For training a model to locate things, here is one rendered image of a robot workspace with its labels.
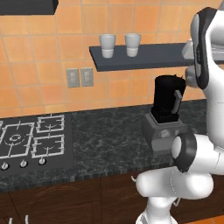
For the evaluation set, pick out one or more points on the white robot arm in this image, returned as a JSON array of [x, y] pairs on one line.
[[201, 163]]

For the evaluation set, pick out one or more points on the dark gas hob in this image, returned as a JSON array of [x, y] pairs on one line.
[[35, 140]]

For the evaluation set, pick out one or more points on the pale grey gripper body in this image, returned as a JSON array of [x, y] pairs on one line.
[[187, 50]]

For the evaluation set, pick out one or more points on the white cup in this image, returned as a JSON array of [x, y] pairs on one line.
[[132, 43], [107, 43]]

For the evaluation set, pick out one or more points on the grey wall socket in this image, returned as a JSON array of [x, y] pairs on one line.
[[73, 78], [87, 77]]

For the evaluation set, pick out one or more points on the dark grey wall shelf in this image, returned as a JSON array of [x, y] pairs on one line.
[[145, 58]]

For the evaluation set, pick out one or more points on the dark range hood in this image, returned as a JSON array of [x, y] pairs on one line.
[[26, 6]]

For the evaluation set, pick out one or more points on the silver hob knob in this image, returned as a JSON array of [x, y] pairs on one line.
[[42, 160], [23, 163], [4, 166]]

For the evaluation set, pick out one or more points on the black and grey blender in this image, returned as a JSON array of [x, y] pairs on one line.
[[166, 99]]

